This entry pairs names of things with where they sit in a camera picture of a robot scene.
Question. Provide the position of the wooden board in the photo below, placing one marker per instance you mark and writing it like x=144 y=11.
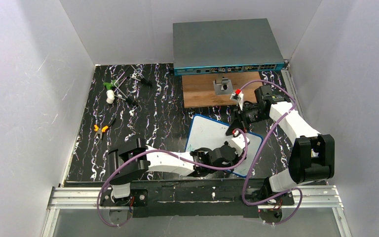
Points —
x=199 y=90

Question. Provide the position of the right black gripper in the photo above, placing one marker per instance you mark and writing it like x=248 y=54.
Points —
x=239 y=116

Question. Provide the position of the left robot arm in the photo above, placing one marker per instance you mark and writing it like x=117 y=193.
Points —
x=130 y=161

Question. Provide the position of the grey network switch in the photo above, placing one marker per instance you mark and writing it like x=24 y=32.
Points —
x=225 y=46

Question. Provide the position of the aluminium frame rail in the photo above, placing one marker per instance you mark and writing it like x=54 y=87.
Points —
x=192 y=198

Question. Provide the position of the blue framed whiteboard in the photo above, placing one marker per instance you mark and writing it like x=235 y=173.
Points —
x=209 y=133

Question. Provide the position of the grey metal bracket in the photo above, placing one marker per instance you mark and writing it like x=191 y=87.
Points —
x=222 y=85

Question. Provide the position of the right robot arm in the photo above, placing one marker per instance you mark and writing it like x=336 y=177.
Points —
x=313 y=154

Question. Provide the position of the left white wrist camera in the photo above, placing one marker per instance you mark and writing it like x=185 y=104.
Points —
x=239 y=141

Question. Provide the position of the white plastic pipe piece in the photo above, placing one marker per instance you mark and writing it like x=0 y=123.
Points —
x=110 y=96

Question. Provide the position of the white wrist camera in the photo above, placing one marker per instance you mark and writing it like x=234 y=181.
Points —
x=239 y=141
x=238 y=97

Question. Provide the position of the green plastic piece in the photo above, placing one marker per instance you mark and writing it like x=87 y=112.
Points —
x=110 y=85

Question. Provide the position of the orange handled pliers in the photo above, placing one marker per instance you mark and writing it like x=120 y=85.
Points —
x=99 y=131

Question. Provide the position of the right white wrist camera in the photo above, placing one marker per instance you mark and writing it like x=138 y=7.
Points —
x=238 y=97

